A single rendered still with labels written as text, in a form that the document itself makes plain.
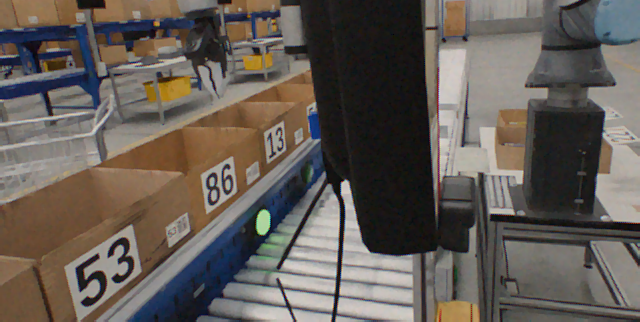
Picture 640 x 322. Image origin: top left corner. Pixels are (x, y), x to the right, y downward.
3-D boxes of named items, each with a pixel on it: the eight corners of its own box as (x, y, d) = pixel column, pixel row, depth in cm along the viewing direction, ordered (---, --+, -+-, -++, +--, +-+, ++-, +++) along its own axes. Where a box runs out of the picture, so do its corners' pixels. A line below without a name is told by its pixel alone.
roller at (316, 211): (441, 236, 138) (441, 221, 137) (287, 222, 154) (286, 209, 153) (442, 228, 143) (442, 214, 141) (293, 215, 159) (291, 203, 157)
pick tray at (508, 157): (611, 174, 162) (614, 148, 159) (496, 169, 174) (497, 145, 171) (592, 149, 188) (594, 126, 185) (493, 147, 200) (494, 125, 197)
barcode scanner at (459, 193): (475, 217, 87) (477, 170, 82) (475, 257, 77) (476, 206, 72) (440, 214, 89) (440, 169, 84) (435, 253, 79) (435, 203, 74)
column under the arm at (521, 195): (590, 189, 152) (601, 93, 142) (614, 225, 128) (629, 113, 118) (507, 185, 159) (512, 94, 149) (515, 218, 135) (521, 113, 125)
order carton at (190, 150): (196, 236, 111) (185, 173, 106) (102, 226, 120) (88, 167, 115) (264, 177, 147) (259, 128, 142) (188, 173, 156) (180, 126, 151)
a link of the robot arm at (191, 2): (202, -11, 103) (166, -3, 105) (208, 10, 104) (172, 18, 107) (219, -11, 111) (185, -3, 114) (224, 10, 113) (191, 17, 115)
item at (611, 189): (715, 237, 124) (717, 227, 123) (489, 221, 141) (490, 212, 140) (607, 134, 216) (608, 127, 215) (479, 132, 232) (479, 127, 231)
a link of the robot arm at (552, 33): (583, 37, 135) (587, -25, 130) (618, 41, 119) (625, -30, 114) (531, 43, 136) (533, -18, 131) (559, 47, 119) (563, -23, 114)
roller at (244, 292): (426, 339, 97) (426, 319, 96) (218, 305, 113) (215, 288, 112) (429, 323, 102) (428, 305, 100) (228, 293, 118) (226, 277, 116)
